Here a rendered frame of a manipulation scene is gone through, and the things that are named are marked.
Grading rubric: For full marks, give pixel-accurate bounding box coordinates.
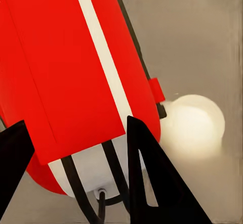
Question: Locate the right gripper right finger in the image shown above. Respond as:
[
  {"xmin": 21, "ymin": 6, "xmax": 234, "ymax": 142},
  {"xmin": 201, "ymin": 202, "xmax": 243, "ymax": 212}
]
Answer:
[{"xmin": 127, "ymin": 116, "xmax": 213, "ymax": 224}]

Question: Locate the radio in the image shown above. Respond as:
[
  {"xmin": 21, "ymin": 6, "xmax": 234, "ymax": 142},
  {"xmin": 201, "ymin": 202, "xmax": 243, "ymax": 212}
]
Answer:
[{"xmin": 0, "ymin": 0, "xmax": 167, "ymax": 224}]

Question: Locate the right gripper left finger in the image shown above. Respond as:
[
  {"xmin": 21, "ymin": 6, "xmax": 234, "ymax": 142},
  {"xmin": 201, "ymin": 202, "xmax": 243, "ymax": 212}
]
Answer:
[{"xmin": 0, "ymin": 120, "xmax": 35, "ymax": 220}]

